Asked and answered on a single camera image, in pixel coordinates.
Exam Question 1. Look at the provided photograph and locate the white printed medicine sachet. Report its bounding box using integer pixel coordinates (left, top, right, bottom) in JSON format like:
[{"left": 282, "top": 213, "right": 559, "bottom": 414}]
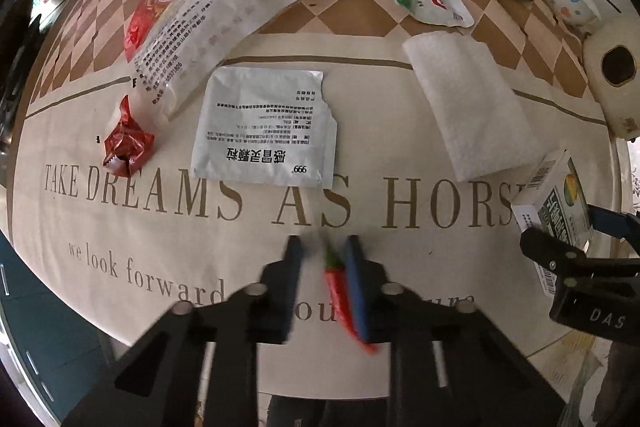
[{"left": 191, "top": 67, "right": 340, "bottom": 188}]

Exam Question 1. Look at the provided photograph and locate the white green medicine box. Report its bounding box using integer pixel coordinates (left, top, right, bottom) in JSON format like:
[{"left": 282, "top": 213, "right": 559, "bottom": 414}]
[{"left": 510, "top": 149, "right": 596, "bottom": 295}]

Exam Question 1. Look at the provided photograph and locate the red chili pepper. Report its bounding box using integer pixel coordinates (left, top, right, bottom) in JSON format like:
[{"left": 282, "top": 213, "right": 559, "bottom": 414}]
[{"left": 322, "top": 247, "right": 379, "bottom": 354}]

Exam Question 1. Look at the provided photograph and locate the cream device with round hole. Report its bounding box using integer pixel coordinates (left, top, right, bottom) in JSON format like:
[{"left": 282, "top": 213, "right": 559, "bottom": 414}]
[{"left": 582, "top": 17, "right": 640, "bottom": 140}]

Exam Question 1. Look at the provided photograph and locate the large clear red-printed plastic bag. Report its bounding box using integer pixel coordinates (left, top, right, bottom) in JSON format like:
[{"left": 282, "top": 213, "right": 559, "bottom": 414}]
[{"left": 122, "top": 0, "right": 328, "bottom": 128}]

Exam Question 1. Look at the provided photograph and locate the blue stove-side kitchen cabinet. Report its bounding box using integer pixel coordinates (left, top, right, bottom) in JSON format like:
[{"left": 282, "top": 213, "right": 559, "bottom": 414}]
[{"left": 0, "top": 232, "right": 116, "bottom": 427}]

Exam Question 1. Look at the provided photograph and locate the crumpled red wrapper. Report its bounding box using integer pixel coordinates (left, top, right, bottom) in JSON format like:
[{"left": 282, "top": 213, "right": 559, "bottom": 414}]
[{"left": 102, "top": 94, "right": 156, "bottom": 175}]

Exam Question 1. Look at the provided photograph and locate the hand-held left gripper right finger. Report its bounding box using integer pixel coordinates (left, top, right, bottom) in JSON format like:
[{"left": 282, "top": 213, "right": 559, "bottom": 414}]
[{"left": 345, "top": 234, "right": 571, "bottom": 427}]

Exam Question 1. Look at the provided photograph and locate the white paper towel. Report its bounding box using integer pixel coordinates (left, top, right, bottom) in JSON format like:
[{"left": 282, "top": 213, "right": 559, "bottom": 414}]
[{"left": 402, "top": 32, "right": 535, "bottom": 182}]

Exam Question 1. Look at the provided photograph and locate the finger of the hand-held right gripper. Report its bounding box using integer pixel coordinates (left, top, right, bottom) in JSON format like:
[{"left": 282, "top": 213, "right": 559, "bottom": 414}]
[
  {"left": 520, "top": 227, "right": 592, "bottom": 275},
  {"left": 587, "top": 204, "right": 640, "bottom": 241}
]

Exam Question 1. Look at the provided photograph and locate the checkered lettered tablecloth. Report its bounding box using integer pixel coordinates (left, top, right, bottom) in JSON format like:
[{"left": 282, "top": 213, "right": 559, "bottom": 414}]
[{"left": 10, "top": 0, "right": 636, "bottom": 388}]

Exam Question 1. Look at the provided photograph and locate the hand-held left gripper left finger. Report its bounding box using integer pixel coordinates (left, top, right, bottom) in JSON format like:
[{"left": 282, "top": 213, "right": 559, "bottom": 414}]
[{"left": 60, "top": 234, "right": 306, "bottom": 427}]

